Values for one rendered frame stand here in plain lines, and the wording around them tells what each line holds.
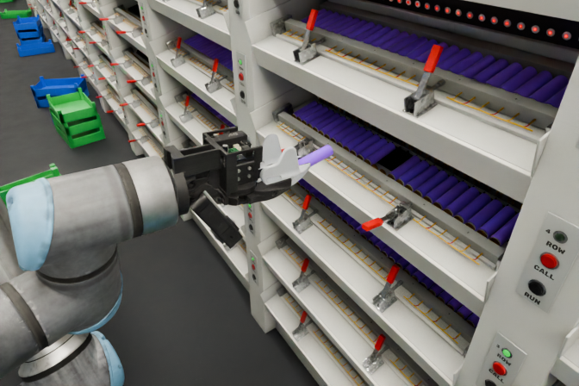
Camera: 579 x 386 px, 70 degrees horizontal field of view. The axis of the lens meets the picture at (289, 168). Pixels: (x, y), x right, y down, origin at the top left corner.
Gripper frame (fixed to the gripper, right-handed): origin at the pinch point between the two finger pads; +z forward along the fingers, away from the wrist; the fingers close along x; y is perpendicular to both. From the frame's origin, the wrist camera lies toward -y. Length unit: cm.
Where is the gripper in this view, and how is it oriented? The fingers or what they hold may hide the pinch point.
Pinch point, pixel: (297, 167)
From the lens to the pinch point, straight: 63.3
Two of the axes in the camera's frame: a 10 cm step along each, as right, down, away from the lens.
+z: 8.2, -2.3, 5.2
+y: 0.7, -8.7, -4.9
